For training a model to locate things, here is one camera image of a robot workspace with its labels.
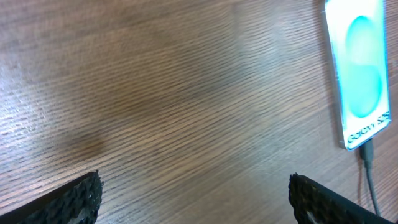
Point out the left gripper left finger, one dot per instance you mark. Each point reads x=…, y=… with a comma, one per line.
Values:
x=78, y=201

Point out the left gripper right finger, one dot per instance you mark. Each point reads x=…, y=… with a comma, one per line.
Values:
x=314, y=203

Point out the turquoise Galaxy S25 smartphone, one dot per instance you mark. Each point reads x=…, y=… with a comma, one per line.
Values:
x=355, y=36

